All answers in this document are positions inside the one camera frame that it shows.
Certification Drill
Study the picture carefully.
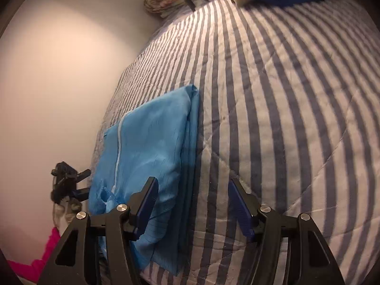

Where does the left gloved hand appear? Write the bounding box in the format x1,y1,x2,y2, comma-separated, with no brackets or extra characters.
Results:
52,196,82,230

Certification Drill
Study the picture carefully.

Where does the striped bed quilt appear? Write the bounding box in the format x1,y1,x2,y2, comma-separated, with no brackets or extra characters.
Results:
100,0,379,284

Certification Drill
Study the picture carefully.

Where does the light blue jacket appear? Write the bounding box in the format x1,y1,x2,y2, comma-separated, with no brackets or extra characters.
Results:
88,85,200,275

